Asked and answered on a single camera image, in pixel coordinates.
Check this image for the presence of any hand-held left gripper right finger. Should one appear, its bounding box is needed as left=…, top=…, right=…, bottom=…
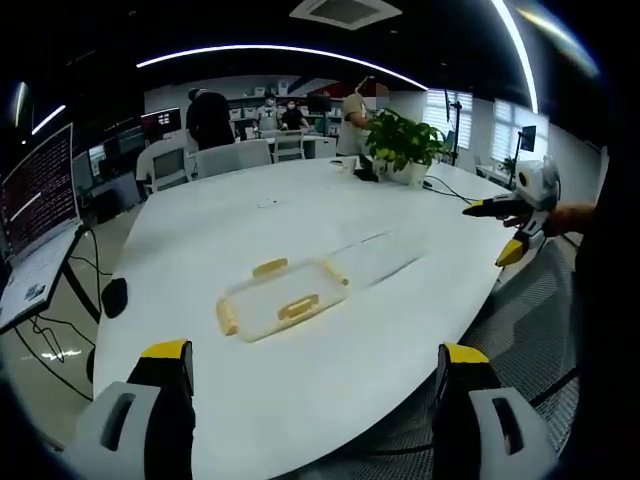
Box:
left=432, top=342, right=566, bottom=480

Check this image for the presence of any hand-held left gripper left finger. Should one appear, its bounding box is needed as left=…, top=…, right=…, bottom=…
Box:
left=74, top=338, right=196, bottom=480

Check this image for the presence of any clear lid with yellow buckles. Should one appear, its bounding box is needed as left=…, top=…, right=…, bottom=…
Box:
left=215, top=257, right=351, bottom=344

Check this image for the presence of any person's right hand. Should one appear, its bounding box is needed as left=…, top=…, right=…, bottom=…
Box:
left=502, top=202, right=571, bottom=239

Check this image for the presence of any black stand with screen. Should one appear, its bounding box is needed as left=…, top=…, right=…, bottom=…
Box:
left=513, top=124, right=539, bottom=167

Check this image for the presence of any black tripod stand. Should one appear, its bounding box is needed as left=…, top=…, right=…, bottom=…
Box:
left=443, top=88, right=465, bottom=167

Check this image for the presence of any green potted plant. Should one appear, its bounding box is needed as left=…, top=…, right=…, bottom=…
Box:
left=363, top=108, right=452, bottom=187

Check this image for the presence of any clear plastic box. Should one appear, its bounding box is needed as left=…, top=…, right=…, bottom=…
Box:
left=324, top=229, right=426, bottom=292

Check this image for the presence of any curved ceiling light strip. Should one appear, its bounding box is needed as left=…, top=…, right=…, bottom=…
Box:
left=135, top=44, right=430, bottom=92
left=491, top=0, right=542, bottom=114

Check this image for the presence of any black computer mouse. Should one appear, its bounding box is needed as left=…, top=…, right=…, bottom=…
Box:
left=101, top=277, right=130, bottom=319

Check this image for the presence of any black device on table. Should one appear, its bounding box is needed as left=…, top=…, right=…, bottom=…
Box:
left=352, top=153, right=380, bottom=183

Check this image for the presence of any white laptop stand table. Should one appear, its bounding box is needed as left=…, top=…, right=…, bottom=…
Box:
left=0, top=224, right=101, bottom=336

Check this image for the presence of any computer monitor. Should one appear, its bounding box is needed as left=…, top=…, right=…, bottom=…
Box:
left=306, top=94, right=333, bottom=117
left=118, top=126, right=147, bottom=157
left=140, top=106, right=183, bottom=137
left=88, top=142, right=122, bottom=177

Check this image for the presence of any grey office chair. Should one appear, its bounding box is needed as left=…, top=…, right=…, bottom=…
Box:
left=148, top=146, right=190, bottom=194
left=272, top=129, right=306, bottom=164
left=193, top=138, right=274, bottom=180

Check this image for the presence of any open laptop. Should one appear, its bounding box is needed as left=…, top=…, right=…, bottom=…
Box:
left=0, top=122, right=84, bottom=332

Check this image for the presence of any ceiling air vent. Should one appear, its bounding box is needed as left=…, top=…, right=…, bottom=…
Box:
left=288, top=0, right=404, bottom=32

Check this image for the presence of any short ceiling light strip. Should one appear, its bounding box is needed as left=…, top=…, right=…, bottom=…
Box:
left=31, top=104, right=67, bottom=135

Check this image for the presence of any black cable on table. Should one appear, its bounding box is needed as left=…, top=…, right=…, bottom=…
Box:
left=423, top=174, right=484, bottom=204

